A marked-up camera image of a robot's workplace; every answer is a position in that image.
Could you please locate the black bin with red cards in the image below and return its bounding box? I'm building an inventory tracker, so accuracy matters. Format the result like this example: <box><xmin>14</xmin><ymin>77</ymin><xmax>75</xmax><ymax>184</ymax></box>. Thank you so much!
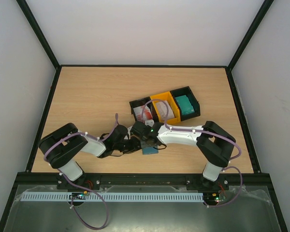
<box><xmin>129</xmin><ymin>97</ymin><xmax>159</xmax><ymax>122</ymax></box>

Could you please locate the white vip card stack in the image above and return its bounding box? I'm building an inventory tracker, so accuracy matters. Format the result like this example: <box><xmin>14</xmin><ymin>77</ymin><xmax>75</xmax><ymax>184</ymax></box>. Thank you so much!
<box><xmin>155</xmin><ymin>101</ymin><xmax>174</xmax><ymax>120</ymax></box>

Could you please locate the teal card stack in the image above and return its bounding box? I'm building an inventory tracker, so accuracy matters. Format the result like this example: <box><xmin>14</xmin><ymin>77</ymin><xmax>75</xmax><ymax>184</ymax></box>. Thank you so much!
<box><xmin>175</xmin><ymin>95</ymin><xmax>195</xmax><ymax>116</ymax></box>

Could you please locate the blue card holder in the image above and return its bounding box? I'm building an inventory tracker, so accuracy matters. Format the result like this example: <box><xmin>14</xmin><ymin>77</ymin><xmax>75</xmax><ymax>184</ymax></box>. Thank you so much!
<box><xmin>141</xmin><ymin>142</ymin><xmax>159</xmax><ymax>155</ymax></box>

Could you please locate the yellow bin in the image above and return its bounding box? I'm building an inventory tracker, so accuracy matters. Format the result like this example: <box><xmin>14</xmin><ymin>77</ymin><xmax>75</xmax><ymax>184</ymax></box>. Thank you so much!
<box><xmin>150</xmin><ymin>91</ymin><xmax>181</xmax><ymax>125</ymax></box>

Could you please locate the red patterned card stack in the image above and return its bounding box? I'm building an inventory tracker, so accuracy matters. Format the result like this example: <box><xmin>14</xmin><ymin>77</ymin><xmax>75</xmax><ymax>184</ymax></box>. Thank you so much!
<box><xmin>133</xmin><ymin>105</ymin><xmax>153</xmax><ymax>121</ymax></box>

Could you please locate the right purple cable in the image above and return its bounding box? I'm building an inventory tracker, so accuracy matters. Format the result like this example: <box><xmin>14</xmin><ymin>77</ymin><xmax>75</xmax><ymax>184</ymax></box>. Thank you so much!
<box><xmin>140</xmin><ymin>99</ymin><xmax>244</xmax><ymax>209</ymax></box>

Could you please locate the light blue slotted cable duct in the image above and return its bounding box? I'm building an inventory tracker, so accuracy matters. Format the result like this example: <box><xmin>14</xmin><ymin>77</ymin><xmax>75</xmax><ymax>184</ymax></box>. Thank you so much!
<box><xmin>20</xmin><ymin>192</ymin><xmax>203</xmax><ymax>203</ymax></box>

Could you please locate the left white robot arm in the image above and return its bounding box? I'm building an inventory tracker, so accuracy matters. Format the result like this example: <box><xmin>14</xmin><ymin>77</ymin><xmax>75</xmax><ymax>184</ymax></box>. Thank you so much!
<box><xmin>39</xmin><ymin>123</ymin><xmax>141</xmax><ymax>181</ymax></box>

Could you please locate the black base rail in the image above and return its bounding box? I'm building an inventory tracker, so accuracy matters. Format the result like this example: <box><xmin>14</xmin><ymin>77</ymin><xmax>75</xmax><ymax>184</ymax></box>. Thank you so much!
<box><xmin>15</xmin><ymin>171</ymin><xmax>271</xmax><ymax>191</ymax></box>

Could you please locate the black enclosure frame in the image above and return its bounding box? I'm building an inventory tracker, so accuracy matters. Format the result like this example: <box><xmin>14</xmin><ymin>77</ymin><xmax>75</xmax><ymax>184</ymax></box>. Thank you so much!
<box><xmin>0</xmin><ymin>0</ymin><xmax>288</xmax><ymax>232</ymax></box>

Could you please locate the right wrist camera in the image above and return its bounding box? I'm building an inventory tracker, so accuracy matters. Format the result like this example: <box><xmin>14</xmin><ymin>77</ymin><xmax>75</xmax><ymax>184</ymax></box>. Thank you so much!
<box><xmin>145</xmin><ymin>119</ymin><xmax>155</xmax><ymax>127</ymax></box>

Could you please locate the black bin with teal cards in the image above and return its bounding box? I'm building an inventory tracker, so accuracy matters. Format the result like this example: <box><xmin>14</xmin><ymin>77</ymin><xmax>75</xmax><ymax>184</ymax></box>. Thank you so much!
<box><xmin>170</xmin><ymin>86</ymin><xmax>201</xmax><ymax>121</ymax></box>

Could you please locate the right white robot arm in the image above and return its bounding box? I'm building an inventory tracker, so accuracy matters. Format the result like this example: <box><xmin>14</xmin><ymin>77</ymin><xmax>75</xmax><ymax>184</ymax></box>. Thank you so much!
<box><xmin>128</xmin><ymin>121</ymin><xmax>241</xmax><ymax>189</ymax></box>

